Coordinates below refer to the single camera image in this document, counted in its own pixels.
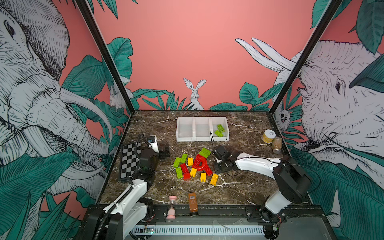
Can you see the green lego brick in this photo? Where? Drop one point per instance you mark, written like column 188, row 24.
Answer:
column 179, row 173
column 177, row 162
column 184, row 158
column 218, row 133
column 221, row 128

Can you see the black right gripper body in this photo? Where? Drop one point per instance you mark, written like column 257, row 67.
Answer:
column 220, row 167

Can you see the large green lego plate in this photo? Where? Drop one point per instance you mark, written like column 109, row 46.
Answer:
column 205, row 153

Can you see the white left bin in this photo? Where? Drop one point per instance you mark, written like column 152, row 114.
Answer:
column 185, row 129

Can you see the red arch lego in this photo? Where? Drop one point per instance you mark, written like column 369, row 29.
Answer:
column 200, row 163

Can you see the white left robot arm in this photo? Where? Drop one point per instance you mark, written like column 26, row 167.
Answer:
column 117, row 220

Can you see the white bin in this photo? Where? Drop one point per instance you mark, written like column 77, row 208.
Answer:
column 202, row 129
column 185, row 129
column 220, row 121

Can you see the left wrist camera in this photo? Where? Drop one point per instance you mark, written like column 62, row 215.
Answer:
column 152, row 140

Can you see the black white checkerboard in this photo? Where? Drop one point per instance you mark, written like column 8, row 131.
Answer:
column 129, row 162

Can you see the white right bin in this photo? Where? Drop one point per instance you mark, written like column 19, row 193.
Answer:
column 220, row 121

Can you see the yellow lego small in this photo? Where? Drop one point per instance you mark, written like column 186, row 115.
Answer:
column 203, row 177
column 190, row 161

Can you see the white middle bin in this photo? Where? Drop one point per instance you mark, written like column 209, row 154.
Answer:
column 202, row 129

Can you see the red lego brick long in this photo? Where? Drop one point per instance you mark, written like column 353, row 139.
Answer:
column 208, row 170

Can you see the white perforated rail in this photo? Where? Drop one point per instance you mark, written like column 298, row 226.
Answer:
column 205, row 230

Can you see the yellow lego small upper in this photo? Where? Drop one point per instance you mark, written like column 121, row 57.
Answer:
column 190, row 161

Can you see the yellow lego long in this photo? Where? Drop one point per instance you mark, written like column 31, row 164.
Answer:
column 214, row 179

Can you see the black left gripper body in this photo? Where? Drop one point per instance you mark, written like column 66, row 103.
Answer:
column 159, row 156

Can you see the brown spice jar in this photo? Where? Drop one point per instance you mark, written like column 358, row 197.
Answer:
column 277, row 145

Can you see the pink hourglass timer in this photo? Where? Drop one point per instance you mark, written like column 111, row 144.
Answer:
column 171, row 211

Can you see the yellow tape roll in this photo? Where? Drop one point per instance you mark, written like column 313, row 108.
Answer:
column 268, row 136

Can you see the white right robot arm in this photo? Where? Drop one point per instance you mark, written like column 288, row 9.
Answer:
column 292, row 180

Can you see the brown orange bottle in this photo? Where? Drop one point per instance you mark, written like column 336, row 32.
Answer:
column 193, row 204

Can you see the yellow lego small bottom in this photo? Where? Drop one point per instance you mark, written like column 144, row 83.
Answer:
column 203, row 177

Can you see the red lego stack left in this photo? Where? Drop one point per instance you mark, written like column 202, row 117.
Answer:
column 185, row 172

